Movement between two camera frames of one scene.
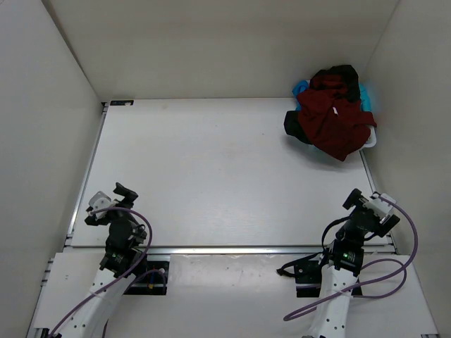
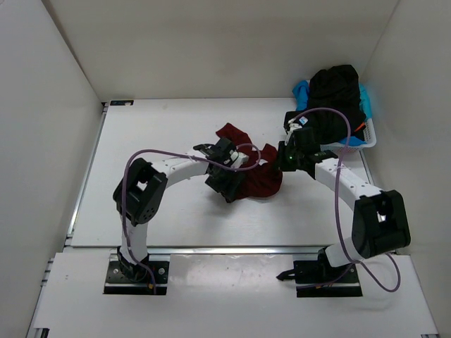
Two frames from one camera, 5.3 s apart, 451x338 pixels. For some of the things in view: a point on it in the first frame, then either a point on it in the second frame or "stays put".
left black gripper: (130, 196) to (227, 188)
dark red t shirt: (330, 110) to (261, 176)
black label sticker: (121, 102) stays put
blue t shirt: (304, 84) stays put
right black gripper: (378, 229) to (285, 146)
